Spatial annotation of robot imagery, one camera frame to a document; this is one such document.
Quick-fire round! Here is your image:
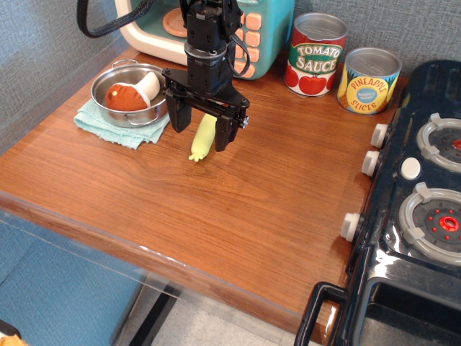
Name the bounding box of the white stove knob bottom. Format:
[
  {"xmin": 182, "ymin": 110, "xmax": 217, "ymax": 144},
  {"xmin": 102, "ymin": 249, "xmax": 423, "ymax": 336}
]
[{"xmin": 340, "ymin": 213, "xmax": 361, "ymax": 242}]

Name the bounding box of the white stove knob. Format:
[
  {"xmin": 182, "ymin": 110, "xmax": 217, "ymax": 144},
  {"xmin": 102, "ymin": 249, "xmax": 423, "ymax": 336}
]
[
  {"xmin": 361, "ymin": 151, "xmax": 380, "ymax": 177},
  {"xmin": 370, "ymin": 123, "xmax": 388, "ymax": 149},
  {"xmin": 340, "ymin": 213, "xmax": 361, "ymax": 242}
]

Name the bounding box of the spoon with yellow-green handle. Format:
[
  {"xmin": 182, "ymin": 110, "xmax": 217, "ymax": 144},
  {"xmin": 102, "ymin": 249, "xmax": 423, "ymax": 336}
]
[{"xmin": 188, "ymin": 113, "xmax": 221, "ymax": 162}]

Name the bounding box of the black toy stove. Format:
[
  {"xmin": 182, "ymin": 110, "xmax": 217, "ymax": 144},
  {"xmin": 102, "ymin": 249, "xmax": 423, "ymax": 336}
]
[{"xmin": 295, "ymin": 60, "xmax": 460, "ymax": 345}]

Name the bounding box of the orange object at corner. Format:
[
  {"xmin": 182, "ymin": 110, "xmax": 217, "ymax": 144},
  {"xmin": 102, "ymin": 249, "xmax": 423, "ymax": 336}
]
[{"xmin": 0, "ymin": 320, "xmax": 28, "ymax": 346}]

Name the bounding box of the grey stove burner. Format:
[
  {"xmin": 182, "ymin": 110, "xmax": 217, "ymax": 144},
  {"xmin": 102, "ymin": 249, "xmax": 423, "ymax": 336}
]
[
  {"xmin": 416, "ymin": 112, "xmax": 460, "ymax": 173},
  {"xmin": 398, "ymin": 182, "xmax": 460, "ymax": 267}
]

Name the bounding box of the grey upper stove burner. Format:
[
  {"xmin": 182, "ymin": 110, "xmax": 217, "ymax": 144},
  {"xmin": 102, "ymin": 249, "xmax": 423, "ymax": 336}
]
[{"xmin": 416, "ymin": 112, "xmax": 460, "ymax": 173}]

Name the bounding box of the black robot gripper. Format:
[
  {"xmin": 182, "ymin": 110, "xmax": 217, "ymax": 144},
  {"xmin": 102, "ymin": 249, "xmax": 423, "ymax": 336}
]
[{"xmin": 162, "ymin": 47, "xmax": 250, "ymax": 152}]

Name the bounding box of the teal toy microwave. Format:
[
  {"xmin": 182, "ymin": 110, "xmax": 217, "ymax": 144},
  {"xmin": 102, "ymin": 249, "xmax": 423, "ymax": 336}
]
[{"xmin": 121, "ymin": 0, "xmax": 295, "ymax": 80}]

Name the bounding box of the brown plush toy mushroom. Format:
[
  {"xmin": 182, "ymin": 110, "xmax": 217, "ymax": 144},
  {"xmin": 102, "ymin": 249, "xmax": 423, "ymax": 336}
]
[{"xmin": 105, "ymin": 72, "xmax": 161, "ymax": 112}]

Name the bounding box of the stainless steel pot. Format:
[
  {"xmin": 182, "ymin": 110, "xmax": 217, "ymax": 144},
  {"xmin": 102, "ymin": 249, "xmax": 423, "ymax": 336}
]
[{"xmin": 91, "ymin": 60, "xmax": 167, "ymax": 128}]

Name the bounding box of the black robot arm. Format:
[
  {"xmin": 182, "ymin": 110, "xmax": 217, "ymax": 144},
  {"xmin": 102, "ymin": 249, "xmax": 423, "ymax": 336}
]
[{"xmin": 162, "ymin": 1, "xmax": 250, "ymax": 151}]

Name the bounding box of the black braided cable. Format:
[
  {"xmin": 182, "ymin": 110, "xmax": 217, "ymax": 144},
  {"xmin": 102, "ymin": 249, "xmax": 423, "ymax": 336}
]
[{"xmin": 76, "ymin": 0, "xmax": 156, "ymax": 39}]

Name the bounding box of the black stove oven handle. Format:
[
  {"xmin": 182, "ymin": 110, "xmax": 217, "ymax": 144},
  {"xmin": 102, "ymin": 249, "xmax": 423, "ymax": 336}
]
[{"xmin": 294, "ymin": 282, "xmax": 347, "ymax": 346}]

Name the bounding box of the teal folded cloth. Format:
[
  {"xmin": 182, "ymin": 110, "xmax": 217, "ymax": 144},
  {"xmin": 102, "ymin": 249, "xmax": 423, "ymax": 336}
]
[{"xmin": 73, "ymin": 100, "xmax": 170, "ymax": 150}]

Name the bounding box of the white stove knob middle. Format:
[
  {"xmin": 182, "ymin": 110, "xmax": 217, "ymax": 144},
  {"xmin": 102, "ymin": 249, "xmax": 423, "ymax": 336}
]
[{"xmin": 361, "ymin": 151, "xmax": 380, "ymax": 177}]

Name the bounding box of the white stove knob top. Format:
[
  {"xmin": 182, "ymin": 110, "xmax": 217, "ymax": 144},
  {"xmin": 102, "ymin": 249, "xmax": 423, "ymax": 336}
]
[{"xmin": 370, "ymin": 123, "xmax": 388, "ymax": 149}]

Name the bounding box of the grey lower stove burner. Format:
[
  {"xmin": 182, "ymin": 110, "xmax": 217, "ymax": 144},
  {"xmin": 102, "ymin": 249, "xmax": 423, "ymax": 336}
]
[{"xmin": 398, "ymin": 182, "xmax": 460, "ymax": 267}]

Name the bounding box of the tomato sauce can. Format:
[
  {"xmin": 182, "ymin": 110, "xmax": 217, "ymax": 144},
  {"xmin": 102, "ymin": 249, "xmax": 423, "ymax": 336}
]
[{"xmin": 285, "ymin": 12, "xmax": 348, "ymax": 97}]

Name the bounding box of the white round stove button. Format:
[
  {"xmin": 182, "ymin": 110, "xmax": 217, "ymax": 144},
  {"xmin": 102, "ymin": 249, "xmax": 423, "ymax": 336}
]
[{"xmin": 400, "ymin": 157, "xmax": 421, "ymax": 180}]

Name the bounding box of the pineapple slices can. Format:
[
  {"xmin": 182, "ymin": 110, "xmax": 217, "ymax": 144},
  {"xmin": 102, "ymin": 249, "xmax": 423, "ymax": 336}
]
[{"xmin": 337, "ymin": 47, "xmax": 402, "ymax": 115}]

